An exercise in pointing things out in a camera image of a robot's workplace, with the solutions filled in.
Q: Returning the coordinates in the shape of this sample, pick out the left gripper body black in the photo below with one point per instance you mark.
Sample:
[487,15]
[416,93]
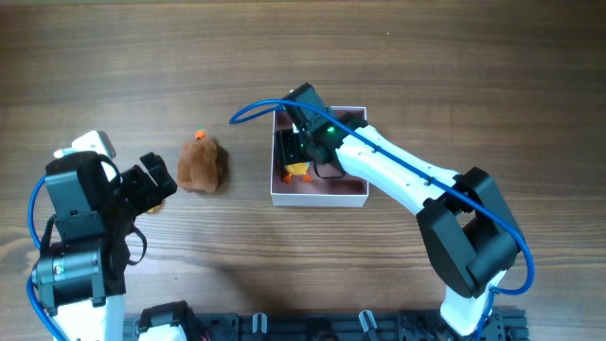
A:
[135,188]

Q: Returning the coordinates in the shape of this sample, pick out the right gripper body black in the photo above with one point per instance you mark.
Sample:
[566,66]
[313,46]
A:
[291,149]

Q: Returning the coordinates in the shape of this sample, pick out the yellow duck toy blue hat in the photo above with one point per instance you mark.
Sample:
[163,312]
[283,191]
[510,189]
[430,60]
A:
[296,169]

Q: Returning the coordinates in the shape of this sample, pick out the brown plush toy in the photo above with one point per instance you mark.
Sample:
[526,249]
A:
[203,163]

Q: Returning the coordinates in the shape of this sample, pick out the white box pink interior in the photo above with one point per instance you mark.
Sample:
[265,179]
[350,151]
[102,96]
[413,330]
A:
[349,191]

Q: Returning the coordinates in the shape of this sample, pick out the gold spinning top toy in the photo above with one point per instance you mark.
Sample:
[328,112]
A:
[155,209]

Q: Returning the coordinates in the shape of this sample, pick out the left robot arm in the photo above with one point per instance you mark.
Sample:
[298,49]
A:
[77,285]

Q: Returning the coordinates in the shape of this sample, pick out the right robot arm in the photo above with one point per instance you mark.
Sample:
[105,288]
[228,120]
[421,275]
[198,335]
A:
[470,236]

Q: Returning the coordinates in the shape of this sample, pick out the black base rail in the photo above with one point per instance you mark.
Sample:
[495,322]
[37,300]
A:
[508,324]

